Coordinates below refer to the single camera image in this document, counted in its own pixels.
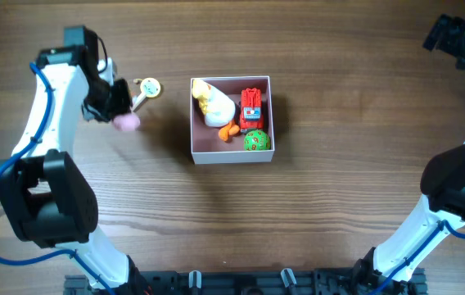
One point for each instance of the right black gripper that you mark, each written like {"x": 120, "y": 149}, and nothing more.
{"x": 437, "y": 31}

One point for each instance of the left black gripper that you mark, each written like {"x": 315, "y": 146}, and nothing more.
{"x": 122, "y": 98}

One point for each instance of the pink plush chick toy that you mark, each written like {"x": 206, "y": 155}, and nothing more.
{"x": 127, "y": 122}

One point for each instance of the wooden rattle drum toy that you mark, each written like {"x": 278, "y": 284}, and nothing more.
{"x": 149, "y": 88}

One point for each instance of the white plush duck toy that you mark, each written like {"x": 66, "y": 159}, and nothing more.
{"x": 217, "y": 108}

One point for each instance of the red toy fire truck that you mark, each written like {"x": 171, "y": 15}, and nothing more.
{"x": 251, "y": 116}

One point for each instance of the green patterned ball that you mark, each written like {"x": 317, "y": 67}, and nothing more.
{"x": 257, "y": 140}

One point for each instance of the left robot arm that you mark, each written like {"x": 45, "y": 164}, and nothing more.
{"x": 42, "y": 191}

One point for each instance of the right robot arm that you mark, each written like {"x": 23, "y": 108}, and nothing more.
{"x": 440, "y": 211}

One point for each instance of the pink open cardboard box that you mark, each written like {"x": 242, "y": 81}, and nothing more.
{"x": 207, "y": 147}

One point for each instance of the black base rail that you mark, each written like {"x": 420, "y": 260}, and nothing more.
{"x": 319, "y": 281}

